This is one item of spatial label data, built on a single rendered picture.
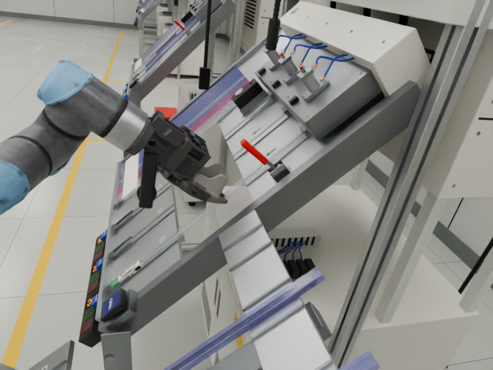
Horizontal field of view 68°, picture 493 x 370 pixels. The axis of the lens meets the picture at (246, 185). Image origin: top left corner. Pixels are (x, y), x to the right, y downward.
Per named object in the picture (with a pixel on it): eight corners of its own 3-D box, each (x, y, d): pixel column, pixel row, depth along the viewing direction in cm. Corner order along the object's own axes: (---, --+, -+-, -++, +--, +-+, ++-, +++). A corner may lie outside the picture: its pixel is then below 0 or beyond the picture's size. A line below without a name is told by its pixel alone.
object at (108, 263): (122, 334, 74) (94, 319, 70) (132, 175, 128) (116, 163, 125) (128, 331, 73) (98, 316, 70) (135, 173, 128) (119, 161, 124)
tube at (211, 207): (115, 288, 76) (111, 286, 76) (115, 283, 78) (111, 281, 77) (308, 136, 69) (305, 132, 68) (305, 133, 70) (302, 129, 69)
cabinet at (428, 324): (224, 473, 112) (252, 343, 82) (197, 299, 170) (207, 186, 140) (403, 434, 129) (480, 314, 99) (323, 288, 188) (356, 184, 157)
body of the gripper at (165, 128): (214, 160, 63) (156, 119, 57) (183, 194, 65) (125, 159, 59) (208, 142, 69) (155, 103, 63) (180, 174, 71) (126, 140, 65)
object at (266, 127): (271, 221, 67) (254, 205, 65) (214, 105, 122) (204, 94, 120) (422, 106, 62) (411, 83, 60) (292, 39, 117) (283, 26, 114)
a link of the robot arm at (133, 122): (100, 145, 57) (104, 126, 64) (125, 161, 59) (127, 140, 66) (128, 109, 55) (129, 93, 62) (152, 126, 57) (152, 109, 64)
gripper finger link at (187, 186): (211, 200, 66) (172, 173, 62) (205, 205, 66) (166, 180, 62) (208, 187, 70) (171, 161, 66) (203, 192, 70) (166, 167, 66)
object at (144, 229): (117, 326, 72) (104, 319, 70) (129, 169, 127) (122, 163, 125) (189, 270, 69) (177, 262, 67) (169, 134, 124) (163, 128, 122)
